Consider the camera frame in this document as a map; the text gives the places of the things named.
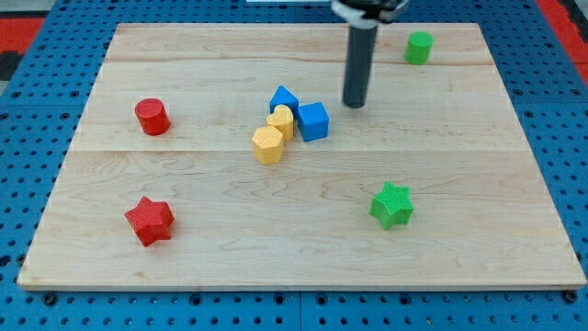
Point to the green cylinder block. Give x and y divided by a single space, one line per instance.
418 47

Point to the blue cube block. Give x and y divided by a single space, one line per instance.
313 121

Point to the red star block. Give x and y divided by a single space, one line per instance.
150 220

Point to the red cylinder block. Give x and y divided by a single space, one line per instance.
152 116

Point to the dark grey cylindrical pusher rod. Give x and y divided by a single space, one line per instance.
359 56

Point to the green star block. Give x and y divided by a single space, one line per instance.
392 206

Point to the blue triangle block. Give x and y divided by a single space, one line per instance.
283 96

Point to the yellow heart block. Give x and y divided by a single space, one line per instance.
282 119

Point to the light wooden board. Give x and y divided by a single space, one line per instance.
482 216

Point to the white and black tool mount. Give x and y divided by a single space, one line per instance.
367 14

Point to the yellow hexagon block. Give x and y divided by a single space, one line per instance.
268 143

